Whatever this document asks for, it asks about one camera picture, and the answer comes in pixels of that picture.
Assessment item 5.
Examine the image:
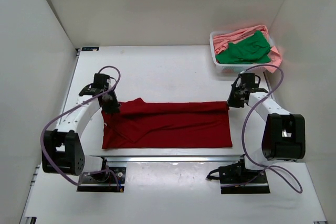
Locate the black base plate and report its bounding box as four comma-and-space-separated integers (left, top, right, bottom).
77, 166, 127, 193
218, 164, 270, 195

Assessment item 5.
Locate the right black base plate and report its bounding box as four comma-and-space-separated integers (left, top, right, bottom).
218, 164, 270, 195

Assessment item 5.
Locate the white plastic basket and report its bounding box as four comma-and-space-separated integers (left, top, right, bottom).
209, 30, 276, 73

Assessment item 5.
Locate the green t shirt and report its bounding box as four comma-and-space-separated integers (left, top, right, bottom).
216, 30, 271, 65

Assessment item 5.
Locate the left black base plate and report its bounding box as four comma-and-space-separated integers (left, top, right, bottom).
77, 166, 127, 193

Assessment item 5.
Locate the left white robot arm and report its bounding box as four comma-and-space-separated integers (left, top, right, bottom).
41, 73, 120, 181

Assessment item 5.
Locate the red t shirt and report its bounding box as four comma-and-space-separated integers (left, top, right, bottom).
102, 98, 233, 150

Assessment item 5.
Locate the pink t shirt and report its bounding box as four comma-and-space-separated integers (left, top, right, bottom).
212, 24, 283, 74

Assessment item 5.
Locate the black table corner label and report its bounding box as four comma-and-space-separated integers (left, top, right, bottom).
81, 47, 99, 51

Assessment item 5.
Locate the aluminium frame rail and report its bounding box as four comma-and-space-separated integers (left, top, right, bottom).
102, 155, 241, 163

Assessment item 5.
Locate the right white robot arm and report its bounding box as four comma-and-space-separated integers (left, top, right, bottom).
206, 72, 306, 187

